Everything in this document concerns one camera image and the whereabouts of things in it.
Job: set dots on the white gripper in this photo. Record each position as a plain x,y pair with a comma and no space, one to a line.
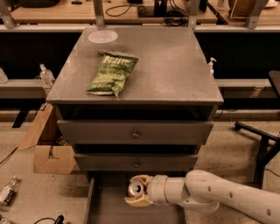
156,189

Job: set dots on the red coke can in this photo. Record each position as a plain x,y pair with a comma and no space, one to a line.
135,189

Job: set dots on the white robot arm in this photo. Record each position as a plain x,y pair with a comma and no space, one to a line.
203,191

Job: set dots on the grey open bottom drawer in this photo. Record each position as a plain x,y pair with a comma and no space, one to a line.
106,204

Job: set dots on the grey middle drawer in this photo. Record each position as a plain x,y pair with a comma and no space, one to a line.
135,162

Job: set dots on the grey drawer cabinet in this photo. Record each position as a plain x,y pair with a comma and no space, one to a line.
171,82

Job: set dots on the grey top drawer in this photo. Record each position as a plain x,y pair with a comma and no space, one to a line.
135,132

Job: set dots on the brown cardboard box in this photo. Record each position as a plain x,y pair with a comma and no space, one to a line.
52,154

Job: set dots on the green chip bag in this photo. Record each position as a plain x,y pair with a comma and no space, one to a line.
114,69

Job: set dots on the black chair base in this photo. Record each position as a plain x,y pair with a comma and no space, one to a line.
269,145

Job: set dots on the water bottle on floor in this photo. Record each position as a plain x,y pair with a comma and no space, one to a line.
8,191

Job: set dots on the clear plastic bottle on shelf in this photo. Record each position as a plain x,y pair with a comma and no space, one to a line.
46,75

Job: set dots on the wooden desk with metal legs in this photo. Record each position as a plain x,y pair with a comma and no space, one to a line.
76,15

